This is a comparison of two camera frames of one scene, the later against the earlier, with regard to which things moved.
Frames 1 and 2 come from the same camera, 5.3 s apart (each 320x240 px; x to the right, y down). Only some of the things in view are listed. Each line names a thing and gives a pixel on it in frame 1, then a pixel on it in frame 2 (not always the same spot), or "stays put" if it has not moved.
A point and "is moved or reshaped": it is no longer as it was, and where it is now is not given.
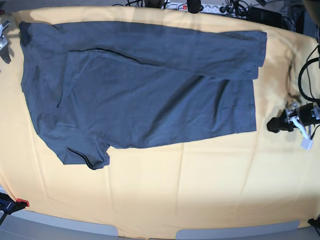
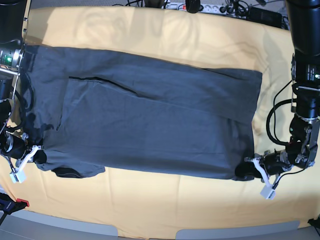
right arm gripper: [307, 114] → [272, 164]
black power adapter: [265, 16] stays put
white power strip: [204, 7] stays put
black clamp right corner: [315, 223] stays put
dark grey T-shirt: [91, 87] is moved or reshaped
